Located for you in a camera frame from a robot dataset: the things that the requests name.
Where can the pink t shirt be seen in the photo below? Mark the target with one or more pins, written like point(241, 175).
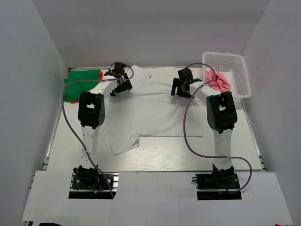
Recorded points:
point(217, 81)

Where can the folded orange t shirt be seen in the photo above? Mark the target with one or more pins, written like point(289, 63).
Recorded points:
point(101, 75)

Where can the folded green t shirt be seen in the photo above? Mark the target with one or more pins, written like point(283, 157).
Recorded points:
point(67, 81)

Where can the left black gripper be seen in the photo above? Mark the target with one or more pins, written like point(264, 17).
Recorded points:
point(126, 85)

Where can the white t shirt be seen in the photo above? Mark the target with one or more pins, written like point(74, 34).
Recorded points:
point(148, 110)

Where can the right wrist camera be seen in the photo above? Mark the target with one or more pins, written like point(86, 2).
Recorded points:
point(185, 75)

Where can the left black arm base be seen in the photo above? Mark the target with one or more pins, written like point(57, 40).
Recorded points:
point(83, 189)

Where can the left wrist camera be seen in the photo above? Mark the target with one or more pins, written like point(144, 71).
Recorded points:
point(118, 69)

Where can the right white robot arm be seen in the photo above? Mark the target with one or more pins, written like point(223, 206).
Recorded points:
point(221, 118)

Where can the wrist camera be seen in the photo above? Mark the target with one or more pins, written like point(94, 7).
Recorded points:
point(185, 75)
point(118, 69)

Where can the white plastic basket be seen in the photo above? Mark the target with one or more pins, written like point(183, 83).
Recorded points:
point(233, 68)

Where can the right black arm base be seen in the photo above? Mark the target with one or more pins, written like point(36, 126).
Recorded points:
point(208, 190)

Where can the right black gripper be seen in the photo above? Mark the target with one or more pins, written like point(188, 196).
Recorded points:
point(177, 83)

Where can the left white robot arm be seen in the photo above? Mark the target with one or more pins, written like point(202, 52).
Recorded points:
point(91, 112)

